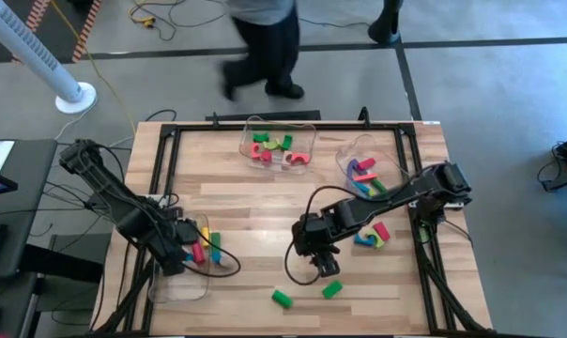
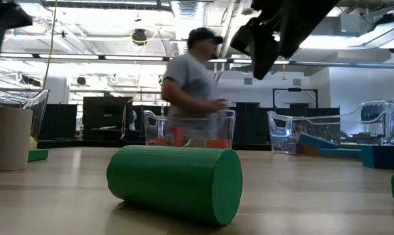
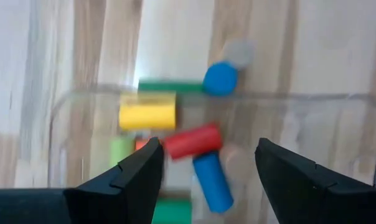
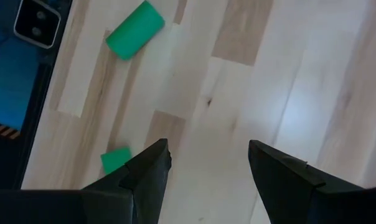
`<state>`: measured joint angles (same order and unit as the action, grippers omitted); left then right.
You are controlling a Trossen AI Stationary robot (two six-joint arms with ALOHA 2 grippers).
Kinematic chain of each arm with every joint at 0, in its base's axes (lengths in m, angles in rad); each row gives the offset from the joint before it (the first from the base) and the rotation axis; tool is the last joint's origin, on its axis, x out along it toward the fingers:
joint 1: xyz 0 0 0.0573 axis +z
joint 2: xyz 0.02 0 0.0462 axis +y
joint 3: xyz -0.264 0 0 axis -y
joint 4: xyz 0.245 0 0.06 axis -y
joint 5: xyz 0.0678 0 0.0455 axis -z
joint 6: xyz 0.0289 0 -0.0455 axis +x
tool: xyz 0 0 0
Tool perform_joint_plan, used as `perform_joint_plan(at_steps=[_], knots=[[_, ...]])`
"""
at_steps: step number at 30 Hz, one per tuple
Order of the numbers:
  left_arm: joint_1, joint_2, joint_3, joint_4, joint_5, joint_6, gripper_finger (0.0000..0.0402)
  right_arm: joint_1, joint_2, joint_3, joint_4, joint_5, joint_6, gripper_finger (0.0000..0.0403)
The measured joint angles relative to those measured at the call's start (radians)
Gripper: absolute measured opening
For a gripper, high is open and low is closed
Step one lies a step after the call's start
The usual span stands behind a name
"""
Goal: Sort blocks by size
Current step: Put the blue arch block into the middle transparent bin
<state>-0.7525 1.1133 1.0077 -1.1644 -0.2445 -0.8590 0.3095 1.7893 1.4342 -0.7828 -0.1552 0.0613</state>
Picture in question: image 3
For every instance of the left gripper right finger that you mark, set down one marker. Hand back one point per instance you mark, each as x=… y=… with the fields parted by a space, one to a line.
x=325 y=202

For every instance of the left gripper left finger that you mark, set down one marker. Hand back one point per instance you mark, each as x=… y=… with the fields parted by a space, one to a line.
x=82 y=205

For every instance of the red cylinder block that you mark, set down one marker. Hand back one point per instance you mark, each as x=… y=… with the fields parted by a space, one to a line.
x=192 y=141
x=141 y=144

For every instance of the short blue block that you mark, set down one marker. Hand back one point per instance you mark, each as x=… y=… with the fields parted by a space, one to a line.
x=220 y=77

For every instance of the clear plastic bin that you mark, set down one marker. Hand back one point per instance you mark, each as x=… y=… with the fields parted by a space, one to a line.
x=300 y=98

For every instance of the yellow cylinder block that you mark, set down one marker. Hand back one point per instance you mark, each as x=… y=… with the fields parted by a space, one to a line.
x=147 y=113

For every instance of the lime green cylinder block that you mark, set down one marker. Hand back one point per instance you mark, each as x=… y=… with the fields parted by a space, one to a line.
x=121 y=149

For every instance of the blue cylinder block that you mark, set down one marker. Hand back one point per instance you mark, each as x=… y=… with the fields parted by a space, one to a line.
x=213 y=183

